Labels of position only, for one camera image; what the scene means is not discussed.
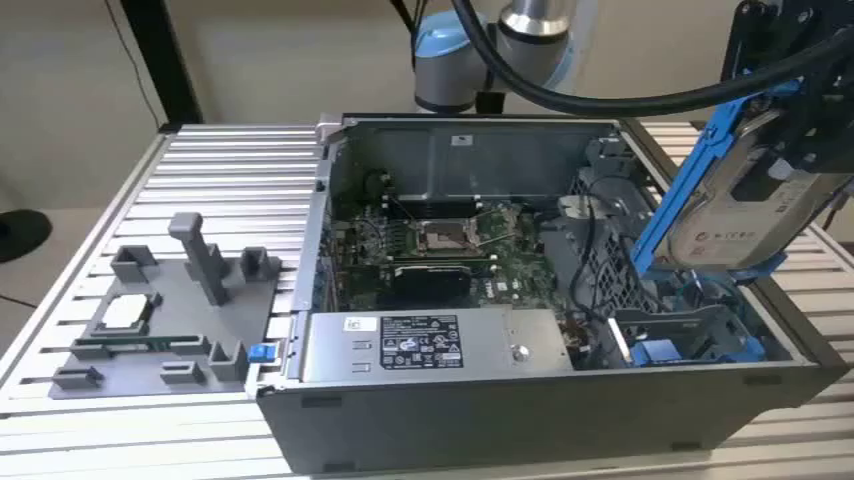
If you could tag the blue case latch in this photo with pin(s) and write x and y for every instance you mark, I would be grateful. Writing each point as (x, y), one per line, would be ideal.
(261, 353)

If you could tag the green motherboard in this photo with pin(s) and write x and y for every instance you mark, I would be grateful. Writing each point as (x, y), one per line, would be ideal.
(520, 280)

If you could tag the black graphics card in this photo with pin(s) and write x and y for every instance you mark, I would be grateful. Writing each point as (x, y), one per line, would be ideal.
(427, 287)

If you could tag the green RAM stick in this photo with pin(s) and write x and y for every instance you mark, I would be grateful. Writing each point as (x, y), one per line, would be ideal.
(153, 343)

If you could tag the silver power supply unit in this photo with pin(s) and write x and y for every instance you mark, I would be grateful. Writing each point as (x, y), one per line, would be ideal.
(320, 350)

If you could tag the black wrist mount bracket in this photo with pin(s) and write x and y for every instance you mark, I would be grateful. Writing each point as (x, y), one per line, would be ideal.
(754, 25)

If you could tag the thin metal locking lever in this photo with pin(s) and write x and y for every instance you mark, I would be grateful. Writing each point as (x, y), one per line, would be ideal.
(404, 210)

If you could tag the hard disk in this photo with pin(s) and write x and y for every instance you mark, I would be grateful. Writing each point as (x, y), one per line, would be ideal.
(734, 220)

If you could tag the silver chipset heatsink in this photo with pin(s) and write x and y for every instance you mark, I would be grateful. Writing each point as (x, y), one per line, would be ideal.
(514, 284)

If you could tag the disk bay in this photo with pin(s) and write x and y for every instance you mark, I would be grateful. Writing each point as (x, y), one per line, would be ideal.
(674, 320)

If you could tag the CPU socket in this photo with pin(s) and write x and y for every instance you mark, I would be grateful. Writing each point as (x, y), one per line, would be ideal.
(443, 235)

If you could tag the perforated metal drive cage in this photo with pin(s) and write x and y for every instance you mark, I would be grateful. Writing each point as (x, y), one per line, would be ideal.
(616, 250)

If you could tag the dark grey PC case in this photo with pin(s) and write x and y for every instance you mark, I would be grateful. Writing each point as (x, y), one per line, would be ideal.
(467, 425)

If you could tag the black frame post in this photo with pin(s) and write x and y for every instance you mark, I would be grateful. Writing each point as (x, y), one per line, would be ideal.
(160, 60)

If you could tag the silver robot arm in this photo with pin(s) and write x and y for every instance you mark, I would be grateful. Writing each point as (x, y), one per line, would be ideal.
(454, 75)

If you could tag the black RAM slot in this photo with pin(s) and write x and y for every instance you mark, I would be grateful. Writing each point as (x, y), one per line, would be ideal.
(440, 257)

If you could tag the black round base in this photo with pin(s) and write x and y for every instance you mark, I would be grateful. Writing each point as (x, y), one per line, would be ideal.
(20, 235)

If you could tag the blue disk carrier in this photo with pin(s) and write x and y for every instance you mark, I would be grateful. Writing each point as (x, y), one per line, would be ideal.
(656, 352)

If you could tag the grey parts rack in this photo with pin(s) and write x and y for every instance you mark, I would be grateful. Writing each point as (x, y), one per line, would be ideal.
(173, 325)

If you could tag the silver CPU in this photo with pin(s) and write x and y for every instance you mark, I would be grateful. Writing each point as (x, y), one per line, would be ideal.
(125, 311)

